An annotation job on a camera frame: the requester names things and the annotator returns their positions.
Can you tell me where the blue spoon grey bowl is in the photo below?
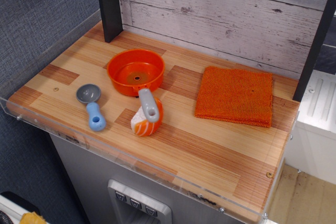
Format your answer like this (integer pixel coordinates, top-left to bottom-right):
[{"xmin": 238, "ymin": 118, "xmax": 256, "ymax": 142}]
[{"xmin": 76, "ymin": 83, "xmax": 107, "ymax": 132}]

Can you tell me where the orange folded cloth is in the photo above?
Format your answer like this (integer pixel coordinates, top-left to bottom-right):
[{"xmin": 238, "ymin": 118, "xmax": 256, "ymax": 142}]
[{"xmin": 195, "ymin": 66, "xmax": 272, "ymax": 127}]

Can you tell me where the toy salmon sushi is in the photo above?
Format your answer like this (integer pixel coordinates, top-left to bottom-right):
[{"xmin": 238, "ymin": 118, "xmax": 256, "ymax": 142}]
[{"xmin": 131, "ymin": 97, "xmax": 164, "ymax": 137}]

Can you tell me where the grey cabinet with dispenser panel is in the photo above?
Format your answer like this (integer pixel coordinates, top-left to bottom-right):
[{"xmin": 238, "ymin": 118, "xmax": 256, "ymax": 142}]
[{"xmin": 48, "ymin": 132, "xmax": 237, "ymax": 224}]

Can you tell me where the white side unit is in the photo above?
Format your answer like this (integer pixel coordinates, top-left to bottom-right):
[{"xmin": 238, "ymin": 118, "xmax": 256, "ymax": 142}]
[{"xmin": 285, "ymin": 70, "xmax": 335, "ymax": 184}]

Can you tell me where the clear acrylic table guard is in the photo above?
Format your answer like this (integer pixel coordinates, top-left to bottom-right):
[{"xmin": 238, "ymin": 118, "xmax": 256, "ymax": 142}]
[{"xmin": 0, "ymin": 8, "xmax": 300, "ymax": 224}]

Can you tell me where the yellow object bottom left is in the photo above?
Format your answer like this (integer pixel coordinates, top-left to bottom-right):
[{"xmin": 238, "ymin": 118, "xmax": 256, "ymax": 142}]
[{"xmin": 19, "ymin": 212, "xmax": 47, "ymax": 224}]

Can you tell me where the black left vertical post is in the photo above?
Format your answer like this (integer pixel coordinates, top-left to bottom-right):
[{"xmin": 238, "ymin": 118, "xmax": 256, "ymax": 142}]
[{"xmin": 99, "ymin": 0, "xmax": 123, "ymax": 42}]

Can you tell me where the black vertical post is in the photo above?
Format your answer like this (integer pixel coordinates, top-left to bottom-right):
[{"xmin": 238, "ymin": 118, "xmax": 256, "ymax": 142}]
[
  {"xmin": 99, "ymin": 0, "xmax": 123, "ymax": 42},
  {"xmin": 292, "ymin": 0, "xmax": 335, "ymax": 102}
]

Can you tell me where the black right vertical post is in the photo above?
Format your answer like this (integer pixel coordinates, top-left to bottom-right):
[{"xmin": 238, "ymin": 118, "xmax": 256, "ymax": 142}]
[{"xmin": 292, "ymin": 0, "xmax": 335, "ymax": 102}]

